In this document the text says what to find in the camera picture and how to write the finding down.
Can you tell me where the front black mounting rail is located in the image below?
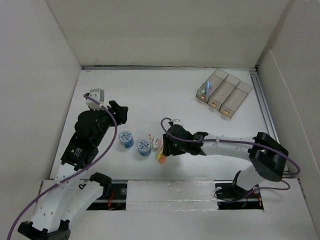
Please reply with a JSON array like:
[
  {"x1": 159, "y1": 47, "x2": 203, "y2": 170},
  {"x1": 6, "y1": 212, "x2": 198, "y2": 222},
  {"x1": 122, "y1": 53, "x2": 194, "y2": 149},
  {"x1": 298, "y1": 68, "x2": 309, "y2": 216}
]
[{"x1": 89, "y1": 180, "x2": 264, "y2": 211}]

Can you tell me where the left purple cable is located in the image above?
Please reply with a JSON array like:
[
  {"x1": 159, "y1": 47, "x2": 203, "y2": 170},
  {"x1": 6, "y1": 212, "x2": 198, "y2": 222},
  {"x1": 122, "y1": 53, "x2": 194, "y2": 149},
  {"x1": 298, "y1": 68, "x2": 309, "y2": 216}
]
[{"x1": 6, "y1": 93, "x2": 118, "y2": 238}]

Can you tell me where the blue highlighter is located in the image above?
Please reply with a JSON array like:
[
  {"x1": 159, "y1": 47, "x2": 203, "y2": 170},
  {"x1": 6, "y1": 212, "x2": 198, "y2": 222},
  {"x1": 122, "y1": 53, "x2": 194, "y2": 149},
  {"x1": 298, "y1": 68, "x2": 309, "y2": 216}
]
[{"x1": 205, "y1": 80, "x2": 211, "y2": 96}]

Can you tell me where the aluminium rail back edge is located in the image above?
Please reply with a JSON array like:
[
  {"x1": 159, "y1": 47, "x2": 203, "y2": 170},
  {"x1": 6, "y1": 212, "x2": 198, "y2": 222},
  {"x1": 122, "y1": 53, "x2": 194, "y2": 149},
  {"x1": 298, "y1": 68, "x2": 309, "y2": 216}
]
[{"x1": 81, "y1": 64, "x2": 260, "y2": 70}]

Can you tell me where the right blue slime jar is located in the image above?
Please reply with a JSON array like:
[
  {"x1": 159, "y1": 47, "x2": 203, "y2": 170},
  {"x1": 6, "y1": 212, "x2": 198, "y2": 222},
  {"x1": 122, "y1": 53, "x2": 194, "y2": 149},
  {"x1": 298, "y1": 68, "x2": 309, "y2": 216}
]
[{"x1": 137, "y1": 139, "x2": 152, "y2": 157}]

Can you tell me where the blue slime jar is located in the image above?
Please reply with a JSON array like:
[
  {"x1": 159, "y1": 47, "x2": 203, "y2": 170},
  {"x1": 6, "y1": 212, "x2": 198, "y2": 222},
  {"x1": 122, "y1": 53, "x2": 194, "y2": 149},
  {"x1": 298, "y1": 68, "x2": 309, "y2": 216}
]
[
  {"x1": 119, "y1": 130, "x2": 134, "y2": 148},
  {"x1": 137, "y1": 139, "x2": 152, "y2": 157}
]

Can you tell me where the white staple box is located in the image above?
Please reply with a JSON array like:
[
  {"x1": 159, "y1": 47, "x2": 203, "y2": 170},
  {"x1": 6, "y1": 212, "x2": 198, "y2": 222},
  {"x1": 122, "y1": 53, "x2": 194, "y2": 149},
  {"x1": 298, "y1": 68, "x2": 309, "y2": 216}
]
[{"x1": 146, "y1": 133, "x2": 155, "y2": 144}]

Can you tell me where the pink highlighter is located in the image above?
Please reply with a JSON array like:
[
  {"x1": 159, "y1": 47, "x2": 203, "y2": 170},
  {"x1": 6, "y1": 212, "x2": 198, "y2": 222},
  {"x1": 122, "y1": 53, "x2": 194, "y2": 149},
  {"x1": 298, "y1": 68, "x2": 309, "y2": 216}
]
[{"x1": 209, "y1": 83, "x2": 215, "y2": 92}]

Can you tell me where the middle clear organizer bin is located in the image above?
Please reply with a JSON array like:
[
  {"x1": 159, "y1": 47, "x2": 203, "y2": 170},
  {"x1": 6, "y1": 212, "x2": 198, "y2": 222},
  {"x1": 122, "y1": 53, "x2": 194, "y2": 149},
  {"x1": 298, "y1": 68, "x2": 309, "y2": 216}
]
[{"x1": 208, "y1": 74, "x2": 241, "y2": 110}]

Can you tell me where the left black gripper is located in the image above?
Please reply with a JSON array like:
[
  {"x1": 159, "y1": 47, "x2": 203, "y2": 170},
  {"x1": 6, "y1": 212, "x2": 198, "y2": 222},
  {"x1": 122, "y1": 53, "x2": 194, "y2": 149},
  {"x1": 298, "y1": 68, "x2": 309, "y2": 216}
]
[{"x1": 90, "y1": 100, "x2": 127, "y2": 146}]

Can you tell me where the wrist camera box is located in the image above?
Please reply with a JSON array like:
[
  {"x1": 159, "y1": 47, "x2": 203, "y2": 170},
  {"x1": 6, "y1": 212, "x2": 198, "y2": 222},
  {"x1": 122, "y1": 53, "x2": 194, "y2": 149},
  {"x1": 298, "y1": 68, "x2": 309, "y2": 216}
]
[
  {"x1": 168, "y1": 119, "x2": 184, "y2": 127},
  {"x1": 85, "y1": 88, "x2": 105, "y2": 111}
]

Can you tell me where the pink mini stapler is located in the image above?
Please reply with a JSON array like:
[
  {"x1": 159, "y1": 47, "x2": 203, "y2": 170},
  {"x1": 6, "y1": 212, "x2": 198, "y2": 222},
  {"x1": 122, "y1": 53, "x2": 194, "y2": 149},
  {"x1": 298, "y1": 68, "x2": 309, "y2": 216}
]
[{"x1": 151, "y1": 137, "x2": 162, "y2": 151}]

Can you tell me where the left blue slime jar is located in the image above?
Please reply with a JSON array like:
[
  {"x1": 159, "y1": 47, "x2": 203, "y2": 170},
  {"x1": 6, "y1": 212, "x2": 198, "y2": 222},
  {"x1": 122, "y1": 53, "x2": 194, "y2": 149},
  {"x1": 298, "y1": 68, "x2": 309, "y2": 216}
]
[{"x1": 119, "y1": 130, "x2": 134, "y2": 148}]

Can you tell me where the yellow highlighter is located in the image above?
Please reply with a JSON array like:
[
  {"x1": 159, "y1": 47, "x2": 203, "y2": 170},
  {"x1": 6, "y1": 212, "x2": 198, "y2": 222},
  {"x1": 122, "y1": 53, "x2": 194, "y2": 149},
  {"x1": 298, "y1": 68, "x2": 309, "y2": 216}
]
[{"x1": 155, "y1": 147, "x2": 163, "y2": 161}]

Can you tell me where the left clear organizer bin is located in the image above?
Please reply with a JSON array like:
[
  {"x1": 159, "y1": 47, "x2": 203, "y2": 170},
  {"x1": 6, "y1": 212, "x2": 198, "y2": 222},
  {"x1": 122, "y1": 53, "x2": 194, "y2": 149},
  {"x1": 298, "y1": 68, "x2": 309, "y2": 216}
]
[{"x1": 196, "y1": 68, "x2": 229, "y2": 103}]

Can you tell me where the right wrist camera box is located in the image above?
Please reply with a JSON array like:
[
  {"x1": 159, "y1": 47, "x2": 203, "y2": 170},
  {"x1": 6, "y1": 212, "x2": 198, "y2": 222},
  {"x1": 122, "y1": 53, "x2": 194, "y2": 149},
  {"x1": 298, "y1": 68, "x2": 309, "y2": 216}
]
[{"x1": 168, "y1": 119, "x2": 184, "y2": 127}]

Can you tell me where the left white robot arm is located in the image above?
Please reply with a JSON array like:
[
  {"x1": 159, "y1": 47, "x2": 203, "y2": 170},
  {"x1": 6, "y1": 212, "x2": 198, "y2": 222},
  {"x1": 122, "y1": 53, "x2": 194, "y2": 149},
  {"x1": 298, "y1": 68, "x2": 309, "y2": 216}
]
[{"x1": 17, "y1": 97, "x2": 129, "y2": 240}]

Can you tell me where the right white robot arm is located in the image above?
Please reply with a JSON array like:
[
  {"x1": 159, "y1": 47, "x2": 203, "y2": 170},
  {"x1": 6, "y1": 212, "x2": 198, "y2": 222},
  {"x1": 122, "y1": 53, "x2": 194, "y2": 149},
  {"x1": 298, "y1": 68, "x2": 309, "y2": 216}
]
[{"x1": 162, "y1": 123, "x2": 289, "y2": 202}]

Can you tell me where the right clear organizer bin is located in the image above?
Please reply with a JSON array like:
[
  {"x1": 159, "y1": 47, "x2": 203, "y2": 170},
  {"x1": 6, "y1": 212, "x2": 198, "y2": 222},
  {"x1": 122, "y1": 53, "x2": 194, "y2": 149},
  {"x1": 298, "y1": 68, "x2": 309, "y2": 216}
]
[{"x1": 219, "y1": 81, "x2": 253, "y2": 119}]

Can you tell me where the orange highlighter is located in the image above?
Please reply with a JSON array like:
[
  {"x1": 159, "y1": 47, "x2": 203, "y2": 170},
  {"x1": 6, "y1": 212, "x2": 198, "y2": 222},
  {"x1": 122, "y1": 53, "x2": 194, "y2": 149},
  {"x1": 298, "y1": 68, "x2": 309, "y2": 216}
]
[{"x1": 158, "y1": 155, "x2": 167, "y2": 164}]

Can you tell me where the clear organizer bin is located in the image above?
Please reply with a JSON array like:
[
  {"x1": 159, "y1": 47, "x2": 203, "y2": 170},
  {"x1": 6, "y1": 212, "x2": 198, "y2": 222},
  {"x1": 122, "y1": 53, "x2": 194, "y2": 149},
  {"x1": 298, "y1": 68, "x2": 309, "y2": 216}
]
[
  {"x1": 196, "y1": 68, "x2": 229, "y2": 103},
  {"x1": 208, "y1": 74, "x2": 241, "y2": 110},
  {"x1": 219, "y1": 81, "x2": 253, "y2": 119}
]

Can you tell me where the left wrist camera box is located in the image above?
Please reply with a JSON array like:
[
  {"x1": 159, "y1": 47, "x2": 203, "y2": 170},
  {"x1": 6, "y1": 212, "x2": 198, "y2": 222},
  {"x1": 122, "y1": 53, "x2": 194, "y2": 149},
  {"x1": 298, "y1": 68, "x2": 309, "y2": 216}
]
[{"x1": 85, "y1": 88, "x2": 105, "y2": 111}]

